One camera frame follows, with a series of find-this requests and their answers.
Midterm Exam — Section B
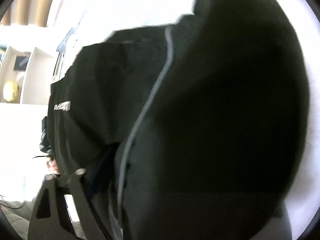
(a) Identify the black hooded jacket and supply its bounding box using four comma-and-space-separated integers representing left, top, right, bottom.
48, 0, 309, 239

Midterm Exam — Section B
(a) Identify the person's left hand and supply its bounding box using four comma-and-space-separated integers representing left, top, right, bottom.
46, 157, 61, 175

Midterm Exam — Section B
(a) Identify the yellow round object on shelf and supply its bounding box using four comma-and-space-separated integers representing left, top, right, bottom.
3, 80, 19, 102

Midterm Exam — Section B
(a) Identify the white bedside shelf unit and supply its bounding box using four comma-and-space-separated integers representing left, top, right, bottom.
1, 47, 60, 105

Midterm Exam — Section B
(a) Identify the dark picture frame on shelf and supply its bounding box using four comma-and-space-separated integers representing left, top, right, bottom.
14, 56, 29, 72

